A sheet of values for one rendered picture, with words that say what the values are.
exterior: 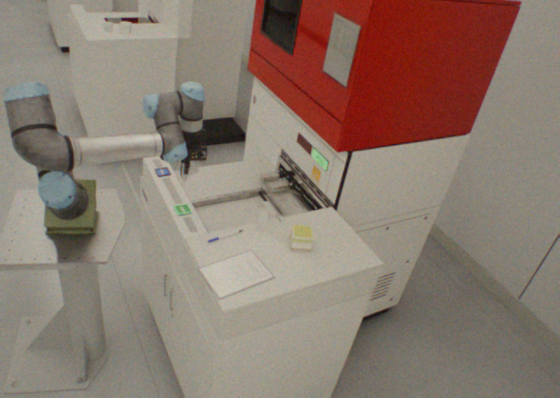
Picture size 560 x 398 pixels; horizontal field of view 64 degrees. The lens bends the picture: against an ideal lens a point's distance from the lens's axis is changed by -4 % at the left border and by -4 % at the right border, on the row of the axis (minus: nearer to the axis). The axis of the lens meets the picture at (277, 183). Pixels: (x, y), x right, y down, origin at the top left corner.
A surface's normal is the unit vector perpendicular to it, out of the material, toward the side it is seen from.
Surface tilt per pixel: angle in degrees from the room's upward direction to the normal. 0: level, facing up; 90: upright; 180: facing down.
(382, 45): 90
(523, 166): 90
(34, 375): 0
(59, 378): 0
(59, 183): 51
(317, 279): 0
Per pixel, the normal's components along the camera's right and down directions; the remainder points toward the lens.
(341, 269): 0.15, -0.82
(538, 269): -0.88, 0.15
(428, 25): 0.46, 0.55
